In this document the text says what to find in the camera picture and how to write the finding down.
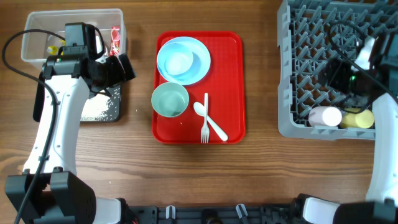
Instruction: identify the white rice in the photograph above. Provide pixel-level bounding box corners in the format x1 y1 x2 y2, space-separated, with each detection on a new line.
80 86 121 123

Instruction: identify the pale pink plastic cup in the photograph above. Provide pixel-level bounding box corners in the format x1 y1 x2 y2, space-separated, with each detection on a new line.
308 106 342 126

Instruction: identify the red clear plastic wrapper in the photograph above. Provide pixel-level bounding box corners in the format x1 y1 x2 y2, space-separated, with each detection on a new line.
109 26 121 56

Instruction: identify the yellow plastic cup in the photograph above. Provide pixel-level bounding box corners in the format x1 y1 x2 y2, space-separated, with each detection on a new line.
340 108 374 129

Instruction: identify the yellow candy wrapper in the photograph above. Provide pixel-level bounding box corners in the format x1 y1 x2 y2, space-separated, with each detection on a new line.
47 40 66 55

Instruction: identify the mint green bowl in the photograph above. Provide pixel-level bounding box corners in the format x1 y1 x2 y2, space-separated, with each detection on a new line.
151 82 190 118

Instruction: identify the white tissue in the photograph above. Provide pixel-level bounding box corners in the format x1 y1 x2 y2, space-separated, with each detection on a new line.
96 35 103 55

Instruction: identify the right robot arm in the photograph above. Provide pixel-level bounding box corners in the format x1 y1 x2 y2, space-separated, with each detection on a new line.
292 32 397 223

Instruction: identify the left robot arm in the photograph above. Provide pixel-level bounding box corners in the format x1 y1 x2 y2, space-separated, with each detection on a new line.
5 22 139 223

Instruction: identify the grey dishwasher rack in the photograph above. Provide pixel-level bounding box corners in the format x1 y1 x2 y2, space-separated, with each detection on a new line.
277 0 397 140

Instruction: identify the clear plastic waste bin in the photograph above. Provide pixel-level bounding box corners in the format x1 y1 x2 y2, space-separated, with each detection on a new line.
21 8 127 70

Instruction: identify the black plastic tray bin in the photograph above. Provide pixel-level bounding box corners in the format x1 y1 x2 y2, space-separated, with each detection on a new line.
32 84 122 123

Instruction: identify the light blue small bowl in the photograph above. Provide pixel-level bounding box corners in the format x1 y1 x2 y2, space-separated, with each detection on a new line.
157 42 193 76

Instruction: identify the light blue plate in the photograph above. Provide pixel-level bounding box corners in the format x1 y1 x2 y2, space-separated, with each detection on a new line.
158 37 211 86

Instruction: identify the white plastic spoon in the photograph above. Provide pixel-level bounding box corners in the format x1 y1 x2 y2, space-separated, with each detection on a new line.
193 102 228 141

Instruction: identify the red serving tray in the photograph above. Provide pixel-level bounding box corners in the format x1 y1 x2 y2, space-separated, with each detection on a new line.
152 30 246 144

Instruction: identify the white plastic fork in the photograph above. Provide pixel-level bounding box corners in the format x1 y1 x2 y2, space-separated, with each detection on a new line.
201 93 210 144

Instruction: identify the right black cable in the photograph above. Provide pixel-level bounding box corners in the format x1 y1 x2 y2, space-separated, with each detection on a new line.
328 21 398 114

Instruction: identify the black cable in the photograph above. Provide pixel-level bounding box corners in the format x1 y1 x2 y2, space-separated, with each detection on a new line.
328 21 398 114
2 29 66 224

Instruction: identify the left black cable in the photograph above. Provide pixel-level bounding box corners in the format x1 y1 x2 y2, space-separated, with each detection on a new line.
2 29 66 224

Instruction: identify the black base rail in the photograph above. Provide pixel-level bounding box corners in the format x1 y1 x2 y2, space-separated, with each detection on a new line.
130 204 305 224

